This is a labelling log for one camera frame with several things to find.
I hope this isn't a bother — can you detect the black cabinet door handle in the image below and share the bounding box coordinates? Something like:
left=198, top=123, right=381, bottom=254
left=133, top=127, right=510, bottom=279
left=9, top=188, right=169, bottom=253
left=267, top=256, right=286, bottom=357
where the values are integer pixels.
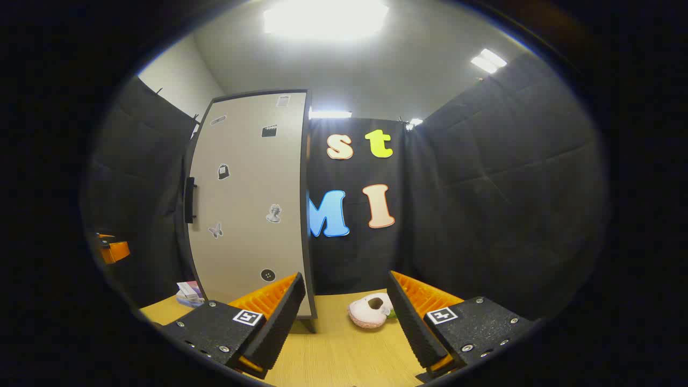
left=185, top=177, right=198, bottom=224

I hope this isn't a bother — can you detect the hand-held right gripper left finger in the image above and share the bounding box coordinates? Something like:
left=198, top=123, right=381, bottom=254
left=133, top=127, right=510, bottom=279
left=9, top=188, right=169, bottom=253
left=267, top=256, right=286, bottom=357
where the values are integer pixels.
left=161, top=273, right=307, bottom=379

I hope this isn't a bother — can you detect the light grey cabinet door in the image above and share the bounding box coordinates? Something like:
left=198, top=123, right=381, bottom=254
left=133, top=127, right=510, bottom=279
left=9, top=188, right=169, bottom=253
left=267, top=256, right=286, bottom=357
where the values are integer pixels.
left=188, top=92, right=313, bottom=318

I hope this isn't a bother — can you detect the dark grey cabinet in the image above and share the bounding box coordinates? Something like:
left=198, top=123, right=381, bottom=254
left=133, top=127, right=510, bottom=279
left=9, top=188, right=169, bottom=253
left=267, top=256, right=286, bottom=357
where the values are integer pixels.
left=180, top=89, right=319, bottom=334

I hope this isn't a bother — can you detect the black backdrop cloth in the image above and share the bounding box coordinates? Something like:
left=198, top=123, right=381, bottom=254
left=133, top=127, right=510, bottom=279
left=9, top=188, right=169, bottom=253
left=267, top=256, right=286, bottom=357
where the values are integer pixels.
left=81, top=51, right=611, bottom=323

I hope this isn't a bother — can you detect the large ceiling light panel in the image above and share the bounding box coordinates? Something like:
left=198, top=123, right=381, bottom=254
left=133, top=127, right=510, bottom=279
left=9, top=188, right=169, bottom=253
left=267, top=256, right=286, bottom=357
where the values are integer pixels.
left=263, top=0, right=389, bottom=41

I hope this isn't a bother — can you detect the pink plush toy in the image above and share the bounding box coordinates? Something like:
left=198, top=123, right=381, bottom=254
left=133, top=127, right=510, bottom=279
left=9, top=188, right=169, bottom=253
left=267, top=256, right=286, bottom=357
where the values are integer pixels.
left=348, top=293, right=397, bottom=329

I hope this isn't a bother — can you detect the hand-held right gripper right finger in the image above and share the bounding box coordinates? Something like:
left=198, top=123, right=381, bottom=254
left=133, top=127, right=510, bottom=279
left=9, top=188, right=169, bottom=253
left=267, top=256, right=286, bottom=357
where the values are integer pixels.
left=387, top=270, right=538, bottom=383

